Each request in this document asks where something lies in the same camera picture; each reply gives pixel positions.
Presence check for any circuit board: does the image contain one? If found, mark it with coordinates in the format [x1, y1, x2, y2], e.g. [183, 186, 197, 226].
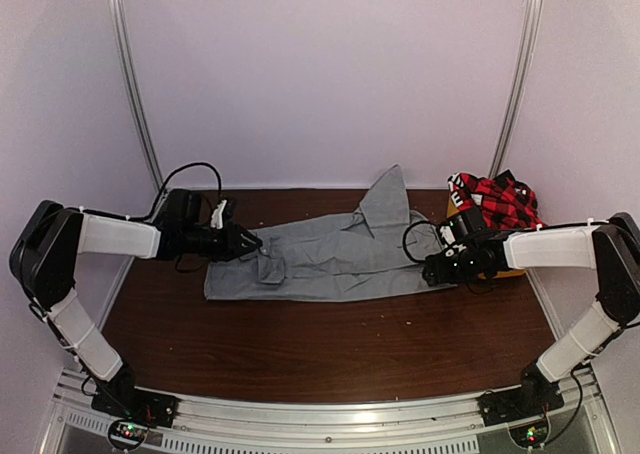
[509, 421, 550, 449]
[107, 419, 149, 450]

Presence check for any black cable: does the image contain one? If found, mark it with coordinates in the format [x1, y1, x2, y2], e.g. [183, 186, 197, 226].
[402, 220, 444, 266]
[124, 161, 224, 223]

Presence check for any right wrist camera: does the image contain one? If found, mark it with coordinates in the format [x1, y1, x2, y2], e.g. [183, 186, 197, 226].
[437, 223, 464, 257]

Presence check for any aluminium frame post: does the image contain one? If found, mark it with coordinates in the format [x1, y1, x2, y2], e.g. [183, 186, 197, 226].
[489, 0, 544, 177]
[107, 0, 163, 192]

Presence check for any grey long sleeve shirt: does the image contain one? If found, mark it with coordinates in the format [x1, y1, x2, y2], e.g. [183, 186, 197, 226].
[204, 165, 443, 302]

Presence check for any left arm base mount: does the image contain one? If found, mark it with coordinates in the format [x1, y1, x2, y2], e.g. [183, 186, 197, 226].
[91, 387, 179, 428]

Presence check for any left aluminium frame post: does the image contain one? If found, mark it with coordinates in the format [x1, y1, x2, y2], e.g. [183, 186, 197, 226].
[107, 0, 163, 192]

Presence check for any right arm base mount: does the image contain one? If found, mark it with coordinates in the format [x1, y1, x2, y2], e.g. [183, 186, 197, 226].
[477, 387, 565, 427]

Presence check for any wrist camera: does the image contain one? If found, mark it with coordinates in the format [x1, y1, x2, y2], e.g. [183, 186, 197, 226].
[210, 198, 236, 230]
[437, 223, 464, 257]

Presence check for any left circuit board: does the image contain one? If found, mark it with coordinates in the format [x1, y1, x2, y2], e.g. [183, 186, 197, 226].
[107, 419, 149, 450]

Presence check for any front aluminium rail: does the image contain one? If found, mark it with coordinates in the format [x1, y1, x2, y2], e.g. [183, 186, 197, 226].
[49, 368, 611, 454]

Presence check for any right aluminium frame post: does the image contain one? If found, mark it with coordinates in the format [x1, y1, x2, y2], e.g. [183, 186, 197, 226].
[489, 0, 544, 177]

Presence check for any yellow plastic bin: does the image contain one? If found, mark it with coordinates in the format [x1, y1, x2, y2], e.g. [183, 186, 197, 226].
[443, 199, 523, 282]

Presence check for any left black cable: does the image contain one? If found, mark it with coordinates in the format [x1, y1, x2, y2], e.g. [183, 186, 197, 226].
[124, 161, 224, 223]

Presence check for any right black cable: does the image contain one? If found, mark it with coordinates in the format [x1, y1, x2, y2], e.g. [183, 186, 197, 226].
[402, 220, 444, 266]

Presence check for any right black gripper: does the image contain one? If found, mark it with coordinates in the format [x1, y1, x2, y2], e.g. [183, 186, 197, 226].
[425, 247, 481, 286]

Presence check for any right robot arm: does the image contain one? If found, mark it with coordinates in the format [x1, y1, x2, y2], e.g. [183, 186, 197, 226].
[420, 212, 639, 416]

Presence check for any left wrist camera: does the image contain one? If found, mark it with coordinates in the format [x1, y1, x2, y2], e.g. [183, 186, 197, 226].
[210, 198, 236, 230]

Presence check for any right circuit board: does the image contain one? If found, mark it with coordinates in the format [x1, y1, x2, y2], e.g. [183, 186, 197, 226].
[509, 421, 550, 449]

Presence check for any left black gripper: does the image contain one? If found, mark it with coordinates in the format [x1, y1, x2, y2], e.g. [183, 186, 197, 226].
[183, 220, 262, 262]

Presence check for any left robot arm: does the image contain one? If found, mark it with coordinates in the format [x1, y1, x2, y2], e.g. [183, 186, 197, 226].
[9, 189, 262, 418]

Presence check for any red black plaid shirt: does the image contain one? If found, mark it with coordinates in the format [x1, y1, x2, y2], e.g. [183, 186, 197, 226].
[443, 170, 546, 230]

